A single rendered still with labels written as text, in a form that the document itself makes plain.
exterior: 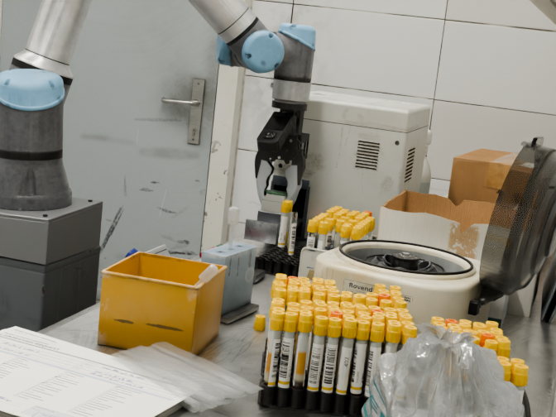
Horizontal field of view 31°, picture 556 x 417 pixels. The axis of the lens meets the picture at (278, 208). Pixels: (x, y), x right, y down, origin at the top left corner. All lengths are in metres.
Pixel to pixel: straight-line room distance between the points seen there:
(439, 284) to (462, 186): 1.02
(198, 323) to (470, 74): 2.15
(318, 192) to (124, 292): 0.84
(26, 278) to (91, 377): 0.58
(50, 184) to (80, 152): 1.95
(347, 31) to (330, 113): 1.36
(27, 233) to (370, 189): 0.71
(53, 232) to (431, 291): 0.68
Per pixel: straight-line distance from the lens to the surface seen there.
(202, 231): 3.54
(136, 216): 3.63
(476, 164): 2.37
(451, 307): 1.37
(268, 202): 1.98
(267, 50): 1.78
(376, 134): 2.02
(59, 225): 1.72
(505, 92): 3.30
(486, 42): 3.30
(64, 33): 1.89
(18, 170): 1.76
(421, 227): 1.72
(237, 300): 1.50
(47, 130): 1.76
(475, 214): 1.95
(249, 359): 1.32
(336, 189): 2.05
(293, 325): 1.14
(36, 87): 1.74
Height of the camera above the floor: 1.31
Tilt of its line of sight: 10 degrees down
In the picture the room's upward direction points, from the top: 6 degrees clockwise
